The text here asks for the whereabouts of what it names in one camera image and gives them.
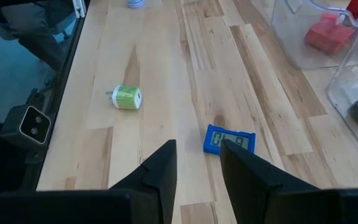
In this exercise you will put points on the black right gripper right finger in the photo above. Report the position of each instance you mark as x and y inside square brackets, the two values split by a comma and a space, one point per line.
[306, 208]

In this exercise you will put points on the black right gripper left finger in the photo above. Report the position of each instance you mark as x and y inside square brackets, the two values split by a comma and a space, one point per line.
[73, 208]

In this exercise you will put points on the blue digital timer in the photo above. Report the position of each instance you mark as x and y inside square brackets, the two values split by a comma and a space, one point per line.
[213, 137]

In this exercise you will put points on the purple hourglass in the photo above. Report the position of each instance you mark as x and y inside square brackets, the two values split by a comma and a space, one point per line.
[135, 3]

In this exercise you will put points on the grey table-level camera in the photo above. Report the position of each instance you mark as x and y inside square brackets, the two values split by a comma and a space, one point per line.
[14, 127]

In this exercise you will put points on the green wall charger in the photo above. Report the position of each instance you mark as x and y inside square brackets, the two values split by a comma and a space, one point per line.
[126, 98]

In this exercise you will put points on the silver metal bracket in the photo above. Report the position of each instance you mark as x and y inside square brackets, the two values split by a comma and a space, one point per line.
[80, 7]

